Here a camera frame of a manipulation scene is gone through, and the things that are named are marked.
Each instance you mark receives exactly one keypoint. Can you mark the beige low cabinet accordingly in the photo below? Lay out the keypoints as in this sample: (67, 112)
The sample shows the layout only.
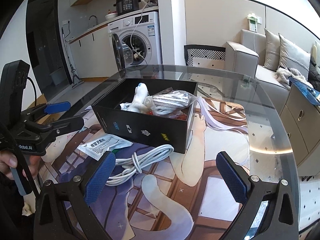
(301, 122)

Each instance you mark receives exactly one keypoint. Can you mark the black cardboard box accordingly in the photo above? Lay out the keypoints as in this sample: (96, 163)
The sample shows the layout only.
(142, 128)

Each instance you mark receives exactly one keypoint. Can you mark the black jacket on sofa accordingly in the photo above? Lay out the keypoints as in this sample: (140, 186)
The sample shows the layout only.
(313, 75)

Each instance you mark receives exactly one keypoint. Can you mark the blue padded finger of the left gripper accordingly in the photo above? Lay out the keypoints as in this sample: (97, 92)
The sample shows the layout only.
(40, 111)
(60, 127)

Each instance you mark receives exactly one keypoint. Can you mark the grey cushion left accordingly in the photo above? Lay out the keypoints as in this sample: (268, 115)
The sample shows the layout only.
(272, 55)

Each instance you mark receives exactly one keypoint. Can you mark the grey cushion right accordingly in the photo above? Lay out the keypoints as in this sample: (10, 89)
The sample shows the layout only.
(292, 56)

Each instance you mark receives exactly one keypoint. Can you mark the beige sofa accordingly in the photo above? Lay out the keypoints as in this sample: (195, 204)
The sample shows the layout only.
(248, 57)

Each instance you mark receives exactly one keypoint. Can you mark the grey cushion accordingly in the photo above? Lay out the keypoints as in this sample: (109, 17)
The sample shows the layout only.
(292, 56)
(272, 55)

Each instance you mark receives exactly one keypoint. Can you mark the black pressure cooker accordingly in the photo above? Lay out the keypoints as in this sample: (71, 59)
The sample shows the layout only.
(126, 6)

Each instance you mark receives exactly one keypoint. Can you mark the bagged adidas socks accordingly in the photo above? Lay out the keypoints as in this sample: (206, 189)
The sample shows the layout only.
(169, 101)

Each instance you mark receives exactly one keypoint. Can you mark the grey crumpled cloth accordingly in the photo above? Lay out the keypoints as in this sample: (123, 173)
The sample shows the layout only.
(283, 75)

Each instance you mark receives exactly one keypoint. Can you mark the green white wall panel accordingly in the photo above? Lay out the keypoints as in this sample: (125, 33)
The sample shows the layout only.
(253, 22)

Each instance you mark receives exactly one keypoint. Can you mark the white washing machine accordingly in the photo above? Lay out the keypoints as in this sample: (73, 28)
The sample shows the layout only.
(141, 33)

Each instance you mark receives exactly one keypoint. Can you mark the red white plastic bag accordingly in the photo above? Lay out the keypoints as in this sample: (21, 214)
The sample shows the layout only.
(177, 115)

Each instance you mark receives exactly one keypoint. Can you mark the black patterned chair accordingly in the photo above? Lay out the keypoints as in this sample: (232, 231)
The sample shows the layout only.
(204, 56)

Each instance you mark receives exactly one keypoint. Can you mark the white bowl on counter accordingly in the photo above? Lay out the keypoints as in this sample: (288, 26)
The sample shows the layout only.
(111, 16)

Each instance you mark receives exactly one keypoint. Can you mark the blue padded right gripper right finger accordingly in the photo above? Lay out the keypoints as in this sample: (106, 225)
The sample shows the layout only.
(234, 176)

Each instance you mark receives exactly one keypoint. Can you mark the anime print desk mat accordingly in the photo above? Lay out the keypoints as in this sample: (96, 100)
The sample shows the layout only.
(184, 195)

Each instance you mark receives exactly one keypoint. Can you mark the person's left hand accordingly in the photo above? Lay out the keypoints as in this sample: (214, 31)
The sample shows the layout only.
(8, 161)

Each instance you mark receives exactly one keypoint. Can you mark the white plush toy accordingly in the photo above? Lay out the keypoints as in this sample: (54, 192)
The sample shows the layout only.
(137, 105)

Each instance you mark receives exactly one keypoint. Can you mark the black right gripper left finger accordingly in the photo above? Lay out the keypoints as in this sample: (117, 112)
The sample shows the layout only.
(96, 176)

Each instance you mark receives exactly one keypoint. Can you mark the kitchen faucet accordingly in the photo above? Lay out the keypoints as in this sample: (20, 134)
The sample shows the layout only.
(92, 21)

